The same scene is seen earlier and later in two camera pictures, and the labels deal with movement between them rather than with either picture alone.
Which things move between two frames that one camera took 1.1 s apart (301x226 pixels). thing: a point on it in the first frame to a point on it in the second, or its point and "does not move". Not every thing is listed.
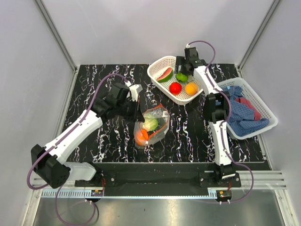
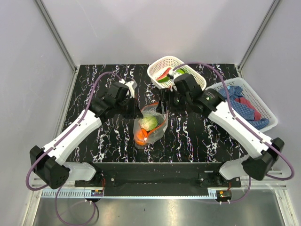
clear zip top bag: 154,125 does not move
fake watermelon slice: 166,76 does not move
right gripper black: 180,60 to 165,94
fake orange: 141,137 does not move
